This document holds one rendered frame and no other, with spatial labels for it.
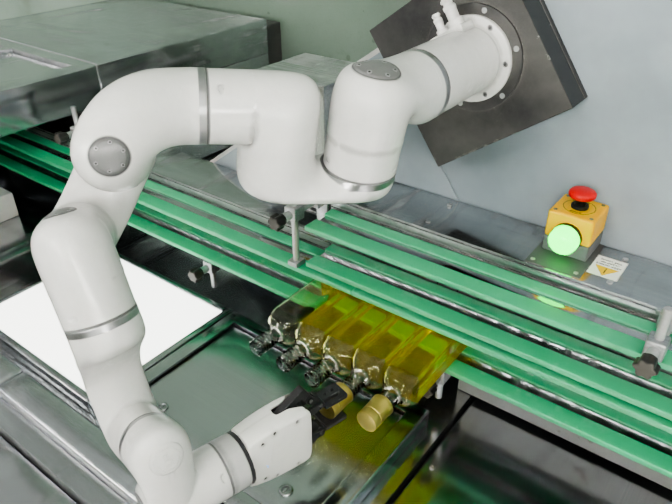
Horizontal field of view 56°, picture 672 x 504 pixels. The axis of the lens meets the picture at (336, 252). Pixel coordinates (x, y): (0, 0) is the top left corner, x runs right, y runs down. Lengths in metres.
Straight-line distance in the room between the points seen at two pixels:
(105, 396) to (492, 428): 0.65
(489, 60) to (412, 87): 0.21
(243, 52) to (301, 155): 1.44
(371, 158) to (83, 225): 0.33
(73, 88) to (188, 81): 1.10
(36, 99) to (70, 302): 1.06
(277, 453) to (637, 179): 0.65
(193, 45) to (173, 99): 1.32
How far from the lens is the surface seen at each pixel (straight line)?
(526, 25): 0.96
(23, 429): 1.25
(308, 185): 0.78
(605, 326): 0.94
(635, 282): 1.01
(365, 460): 1.04
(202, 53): 2.05
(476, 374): 1.07
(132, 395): 0.88
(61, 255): 0.73
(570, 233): 0.99
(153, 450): 0.78
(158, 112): 0.70
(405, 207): 1.13
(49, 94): 1.77
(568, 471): 1.14
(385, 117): 0.74
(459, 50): 0.90
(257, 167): 0.75
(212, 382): 1.19
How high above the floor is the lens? 1.69
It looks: 42 degrees down
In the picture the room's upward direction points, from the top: 125 degrees counter-clockwise
